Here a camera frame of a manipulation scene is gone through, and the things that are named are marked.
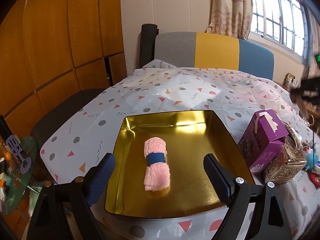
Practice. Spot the purple cardboard box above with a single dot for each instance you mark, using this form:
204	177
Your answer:
262	140

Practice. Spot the left beige curtain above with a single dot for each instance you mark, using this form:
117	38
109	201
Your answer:
231	18

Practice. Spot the gold metal tray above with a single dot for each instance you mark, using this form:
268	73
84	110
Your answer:
189	136

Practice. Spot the window with bars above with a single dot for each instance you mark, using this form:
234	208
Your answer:
282	21

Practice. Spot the glass side table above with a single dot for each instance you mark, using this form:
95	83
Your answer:
16	172

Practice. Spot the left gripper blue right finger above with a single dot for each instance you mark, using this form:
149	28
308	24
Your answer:
215	173

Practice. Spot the grey yellow blue sofa back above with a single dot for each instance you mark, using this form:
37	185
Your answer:
203	50

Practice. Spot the black rolled mat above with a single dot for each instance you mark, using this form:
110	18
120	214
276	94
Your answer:
148	35

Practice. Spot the patterned plastic tablecloth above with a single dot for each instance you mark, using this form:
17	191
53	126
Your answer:
82	141

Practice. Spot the blue plush elephant toy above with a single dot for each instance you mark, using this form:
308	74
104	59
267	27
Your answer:
311	160

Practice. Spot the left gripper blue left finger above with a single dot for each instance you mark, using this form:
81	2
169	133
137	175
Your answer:
99	180

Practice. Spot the packets on side table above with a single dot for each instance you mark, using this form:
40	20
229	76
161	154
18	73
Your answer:
290	80

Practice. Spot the pink towel blue band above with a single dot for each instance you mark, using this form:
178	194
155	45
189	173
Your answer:
157	175

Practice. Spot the ornate golden tissue box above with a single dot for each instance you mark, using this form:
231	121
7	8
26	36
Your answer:
288	162

